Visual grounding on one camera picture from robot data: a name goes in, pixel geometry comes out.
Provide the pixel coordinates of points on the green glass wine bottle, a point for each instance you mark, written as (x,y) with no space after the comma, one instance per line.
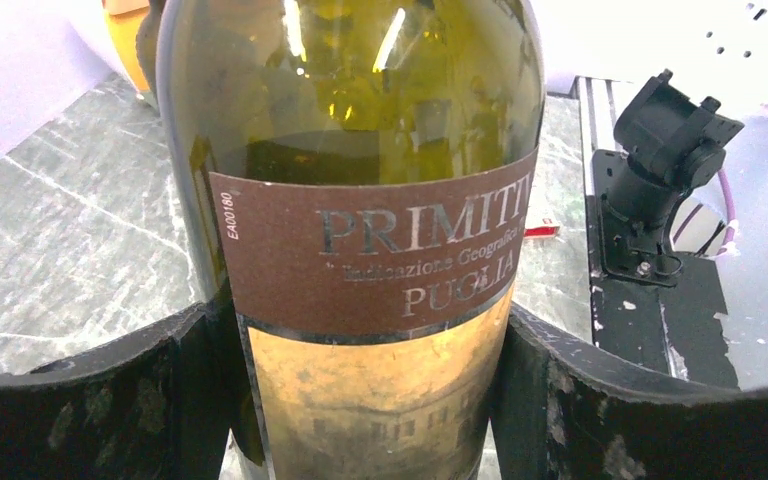
(356,177)

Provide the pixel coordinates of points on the cream orange cylindrical box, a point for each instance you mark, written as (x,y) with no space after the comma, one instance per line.
(133,27)

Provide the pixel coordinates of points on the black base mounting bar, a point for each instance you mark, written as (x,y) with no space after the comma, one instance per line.
(673,330)

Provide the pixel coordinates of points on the small red white box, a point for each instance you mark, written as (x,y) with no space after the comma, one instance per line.
(540,222)

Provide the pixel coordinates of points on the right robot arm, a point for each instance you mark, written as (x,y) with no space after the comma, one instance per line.
(674,127)

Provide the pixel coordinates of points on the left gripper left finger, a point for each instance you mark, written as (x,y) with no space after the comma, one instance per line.
(152,404)

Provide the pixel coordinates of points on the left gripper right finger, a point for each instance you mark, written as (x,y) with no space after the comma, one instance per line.
(566,409)

